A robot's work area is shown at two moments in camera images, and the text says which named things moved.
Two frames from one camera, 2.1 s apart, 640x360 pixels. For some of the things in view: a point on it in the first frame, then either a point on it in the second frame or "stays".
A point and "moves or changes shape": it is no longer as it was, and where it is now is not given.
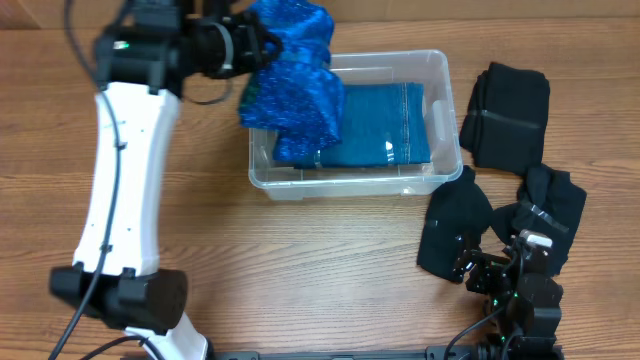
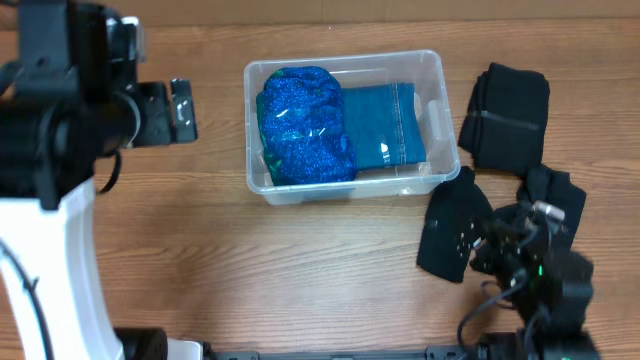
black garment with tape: x=549 y=205 stays
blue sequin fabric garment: x=297 y=91 moves or changes shape
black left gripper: x=247 y=28 -> x=153 y=98
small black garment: x=457 y=216 stays
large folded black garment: x=504 y=119 stays
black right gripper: x=485 y=268 -> x=498 y=237
